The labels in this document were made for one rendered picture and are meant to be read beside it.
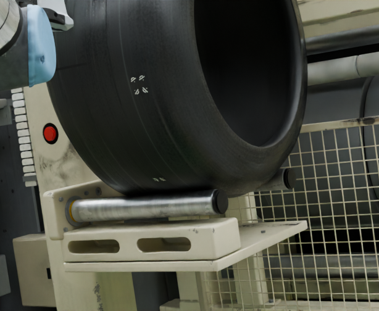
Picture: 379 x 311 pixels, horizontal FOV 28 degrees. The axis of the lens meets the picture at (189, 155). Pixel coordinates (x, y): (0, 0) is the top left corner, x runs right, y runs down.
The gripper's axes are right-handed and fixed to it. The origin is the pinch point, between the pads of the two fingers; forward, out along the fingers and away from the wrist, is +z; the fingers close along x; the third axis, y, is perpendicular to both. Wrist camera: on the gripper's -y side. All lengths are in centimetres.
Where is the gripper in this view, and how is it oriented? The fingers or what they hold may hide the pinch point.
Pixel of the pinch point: (66, 28)
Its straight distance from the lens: 123.4
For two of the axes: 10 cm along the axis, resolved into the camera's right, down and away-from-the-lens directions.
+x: -8.3, 0.8, 5.5
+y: -0.7, -10.0, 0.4
